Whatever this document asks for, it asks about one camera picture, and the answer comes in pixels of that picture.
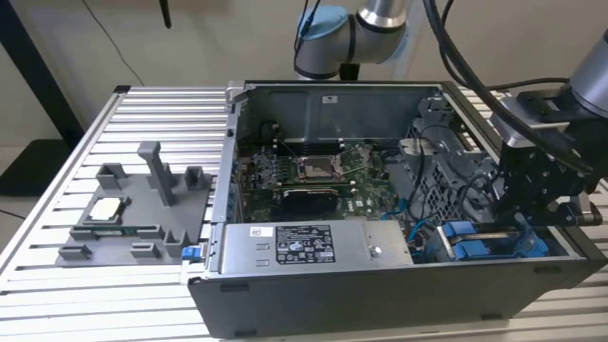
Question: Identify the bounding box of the blue disk data wire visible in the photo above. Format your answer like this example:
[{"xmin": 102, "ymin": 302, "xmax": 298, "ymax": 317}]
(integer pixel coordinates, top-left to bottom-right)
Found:
[{"xmin": 383, "ymin": 208, "xmax": 442, "ymax": 247}]

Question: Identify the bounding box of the perforated metal disk bay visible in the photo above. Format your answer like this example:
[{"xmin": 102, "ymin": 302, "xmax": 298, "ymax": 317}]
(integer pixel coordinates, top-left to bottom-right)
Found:
[{"xmin": 399, "ymin": 117, "xmax": 504, "ymax": 222}]

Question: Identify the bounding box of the grey parts rack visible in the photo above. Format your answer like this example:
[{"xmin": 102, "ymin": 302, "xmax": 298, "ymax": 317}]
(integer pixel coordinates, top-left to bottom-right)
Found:
[{"xmin": 55, "ymin": 140, "xmax": 215, "ymax": 268}]

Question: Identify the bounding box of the black antenna stick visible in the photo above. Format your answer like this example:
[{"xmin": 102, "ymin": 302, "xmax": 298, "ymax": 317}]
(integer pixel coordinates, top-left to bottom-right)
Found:
[{"xmin": 156, "ymin": 0, "xmax": 174, "ymax": 29}]

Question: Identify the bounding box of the silver CPU chip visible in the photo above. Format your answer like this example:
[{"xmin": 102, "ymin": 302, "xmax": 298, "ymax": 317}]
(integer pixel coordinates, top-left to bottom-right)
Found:
[{"xmin": 88, "ymin": 197, "xmax": 127, "ymax": 222}]

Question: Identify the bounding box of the thin wire locking lever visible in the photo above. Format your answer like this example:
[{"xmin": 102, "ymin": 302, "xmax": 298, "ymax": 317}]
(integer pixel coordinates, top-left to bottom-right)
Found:
[{"xmin": 272, "ymin": 134, "xmax": 302, "ymax": 160}]

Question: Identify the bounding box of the silver power supply unit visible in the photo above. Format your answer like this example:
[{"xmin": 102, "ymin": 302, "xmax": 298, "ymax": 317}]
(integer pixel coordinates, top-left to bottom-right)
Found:
[{"xmin": 223, "ymin": 219, "xmax": 415, "ymax": 275}]

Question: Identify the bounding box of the hard disk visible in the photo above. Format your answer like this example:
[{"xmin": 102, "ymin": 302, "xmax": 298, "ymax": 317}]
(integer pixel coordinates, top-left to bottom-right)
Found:
[{"xmin": 436, "ymin": 213, "xmax": 551, "ymax": 264}]

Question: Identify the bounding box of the black RAM slots row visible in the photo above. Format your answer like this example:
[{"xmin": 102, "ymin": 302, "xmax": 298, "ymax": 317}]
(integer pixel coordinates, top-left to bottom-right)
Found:
[{"xmin": 272, "ymin": 137, "xmax": 348, "ymax": 152}]

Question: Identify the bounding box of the flat black base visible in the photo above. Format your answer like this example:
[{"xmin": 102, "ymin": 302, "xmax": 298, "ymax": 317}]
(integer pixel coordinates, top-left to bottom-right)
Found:
[{"xmin": 0, "ymin": 138, "xmax": 72, "ymax": 197}]

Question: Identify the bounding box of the wrist camera mount block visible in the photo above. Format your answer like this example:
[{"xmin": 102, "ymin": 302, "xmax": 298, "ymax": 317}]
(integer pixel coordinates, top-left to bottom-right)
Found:
[{"xmin": 488, "ymin": 88, "xmax": 588, "ymax": 149}]

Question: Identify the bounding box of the green motherboard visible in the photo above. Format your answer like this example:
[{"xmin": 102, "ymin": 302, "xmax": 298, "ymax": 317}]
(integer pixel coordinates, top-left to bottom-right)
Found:
[{"xmin": 235, "ymin": 142, "xmax": 415, "ymax": 224}]

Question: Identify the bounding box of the green RAM stick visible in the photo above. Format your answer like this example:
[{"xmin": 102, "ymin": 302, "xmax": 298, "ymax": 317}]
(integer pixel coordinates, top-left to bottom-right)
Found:
[{"xmin": 92, "ymin": 224, "xmax": 160, "ymax": 237}]

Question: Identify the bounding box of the blue case latch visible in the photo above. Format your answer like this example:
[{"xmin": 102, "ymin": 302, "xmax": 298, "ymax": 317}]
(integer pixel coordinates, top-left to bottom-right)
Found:
[{"xmin": 180, "ymin": 244, "xmax": 204, "ymax": 264}]

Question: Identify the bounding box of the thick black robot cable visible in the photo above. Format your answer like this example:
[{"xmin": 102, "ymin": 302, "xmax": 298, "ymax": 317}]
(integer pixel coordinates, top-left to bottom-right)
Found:
[{"xmin": 420, "ymin": 0, "xmax": 595, "ymax": 175}]

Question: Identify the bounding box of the metal socket cover frame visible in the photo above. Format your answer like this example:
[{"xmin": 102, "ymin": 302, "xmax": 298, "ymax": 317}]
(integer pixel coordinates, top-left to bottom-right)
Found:
[{"xmin": 336, "ymin": 147, "xmax": 375, "ymax": 172}]

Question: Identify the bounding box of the black disk power wire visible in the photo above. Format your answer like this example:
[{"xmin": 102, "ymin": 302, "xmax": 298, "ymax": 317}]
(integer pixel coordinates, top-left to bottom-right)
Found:
[{"xmin": 411, "ymin": 124, "xmax": 504, "ymax": 222}]

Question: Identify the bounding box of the CPU socket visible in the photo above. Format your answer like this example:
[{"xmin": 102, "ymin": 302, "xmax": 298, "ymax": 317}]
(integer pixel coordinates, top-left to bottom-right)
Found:
[{"xmin": 292, "ymin": 155, "xmax": 342, "ymax": 181}]

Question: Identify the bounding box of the open grey PC case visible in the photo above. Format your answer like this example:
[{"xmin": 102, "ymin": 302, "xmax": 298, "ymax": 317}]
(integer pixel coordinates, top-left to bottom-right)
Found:
[{"xmin": 187, "ymin": 80, "xmax": 608, "ymax": 339}]

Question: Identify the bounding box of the black upright post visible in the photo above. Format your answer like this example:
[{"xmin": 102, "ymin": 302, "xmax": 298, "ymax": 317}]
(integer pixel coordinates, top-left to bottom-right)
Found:
[{"xmin": 0, "ymin": 0, "xmax": 87, "ymax": 143}]

